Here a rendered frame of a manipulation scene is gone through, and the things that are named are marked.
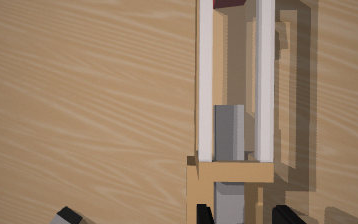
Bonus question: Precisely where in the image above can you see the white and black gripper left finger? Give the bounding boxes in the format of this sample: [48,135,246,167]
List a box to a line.
[196,204,215,224]

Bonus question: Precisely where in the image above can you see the grey square stick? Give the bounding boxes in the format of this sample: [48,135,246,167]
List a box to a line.
[214,182,244,224]
[50,206,83,224]

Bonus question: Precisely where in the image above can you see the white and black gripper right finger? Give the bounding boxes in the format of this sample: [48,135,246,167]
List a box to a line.
[272,205,306,224]

